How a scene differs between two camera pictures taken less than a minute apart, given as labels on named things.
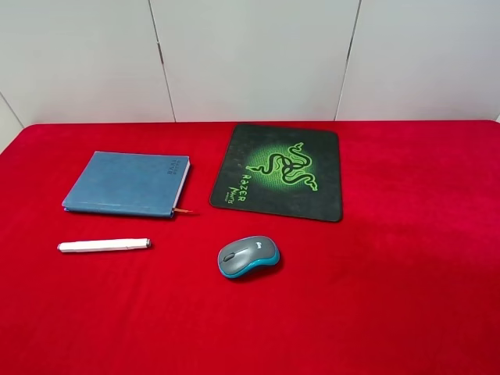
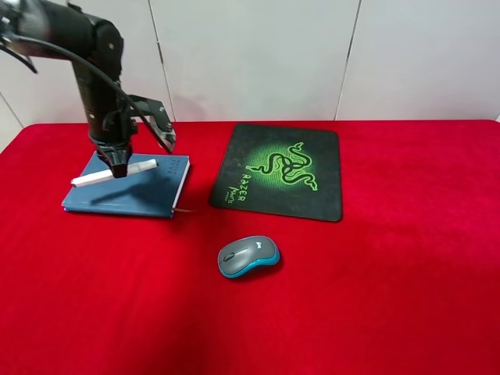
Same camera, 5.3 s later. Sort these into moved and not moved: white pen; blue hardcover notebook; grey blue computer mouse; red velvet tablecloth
Moved: white pen
Not moved: grey blue computer mouse; blue hardcover notebook; red velvet tablecloth
